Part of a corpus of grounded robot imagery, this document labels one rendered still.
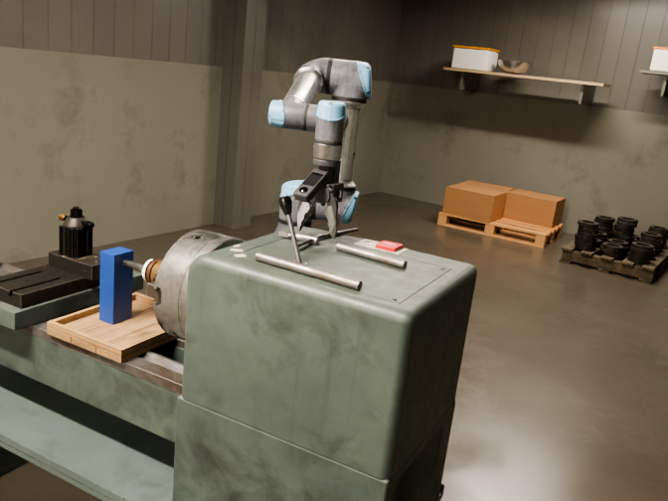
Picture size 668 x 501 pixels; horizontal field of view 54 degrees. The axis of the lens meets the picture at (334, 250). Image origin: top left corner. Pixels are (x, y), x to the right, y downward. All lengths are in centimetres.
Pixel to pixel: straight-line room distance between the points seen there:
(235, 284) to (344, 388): 35
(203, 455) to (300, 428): 33
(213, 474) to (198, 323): 40
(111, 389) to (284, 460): 62
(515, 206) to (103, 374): 684
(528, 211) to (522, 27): 239
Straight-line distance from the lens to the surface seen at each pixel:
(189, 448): 182
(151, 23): 617
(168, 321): 182
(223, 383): 166
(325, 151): 174
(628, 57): 878
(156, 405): 192
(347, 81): 218
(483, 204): 795
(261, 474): 170
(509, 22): 918
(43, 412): 239
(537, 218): 828
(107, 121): 591
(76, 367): 211
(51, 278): 229
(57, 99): 561
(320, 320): 144
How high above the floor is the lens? 172
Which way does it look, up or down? 16 degrees down
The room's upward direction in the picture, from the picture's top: 6 degrees clockwise
